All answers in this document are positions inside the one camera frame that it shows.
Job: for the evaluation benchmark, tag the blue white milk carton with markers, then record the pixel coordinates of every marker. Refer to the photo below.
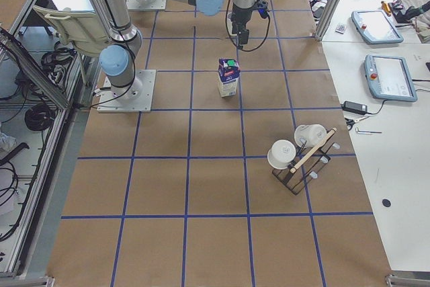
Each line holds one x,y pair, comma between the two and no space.
228,76

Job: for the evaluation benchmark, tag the lower teach pendant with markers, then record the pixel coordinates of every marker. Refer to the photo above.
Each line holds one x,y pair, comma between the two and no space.
388,77

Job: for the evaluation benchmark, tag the white mug on rack back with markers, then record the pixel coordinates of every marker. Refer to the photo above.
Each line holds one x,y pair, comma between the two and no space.
309,135

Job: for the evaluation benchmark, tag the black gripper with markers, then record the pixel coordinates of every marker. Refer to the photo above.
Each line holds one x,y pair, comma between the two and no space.
241,17

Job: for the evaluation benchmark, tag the white mug on rack front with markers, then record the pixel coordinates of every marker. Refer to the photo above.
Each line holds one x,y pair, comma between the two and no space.
281,153

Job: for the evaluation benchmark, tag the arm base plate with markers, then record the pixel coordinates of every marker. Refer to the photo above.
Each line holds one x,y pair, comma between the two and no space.
146,8
137,99

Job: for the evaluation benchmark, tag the upper teach pendant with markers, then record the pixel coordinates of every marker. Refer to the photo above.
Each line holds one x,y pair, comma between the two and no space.
375,27

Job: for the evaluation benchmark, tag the black power adapter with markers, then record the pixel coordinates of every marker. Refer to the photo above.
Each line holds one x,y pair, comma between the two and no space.
355,108

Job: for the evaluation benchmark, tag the teach pendant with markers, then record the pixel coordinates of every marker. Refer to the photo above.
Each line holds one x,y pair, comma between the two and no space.
375,27
388,77

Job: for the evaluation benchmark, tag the white mug on rack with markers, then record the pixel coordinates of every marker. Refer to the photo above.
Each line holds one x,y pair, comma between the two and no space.
281,153
309,135

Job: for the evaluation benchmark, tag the black wire mug rack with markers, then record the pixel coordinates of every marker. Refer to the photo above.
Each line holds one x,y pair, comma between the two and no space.
307,163

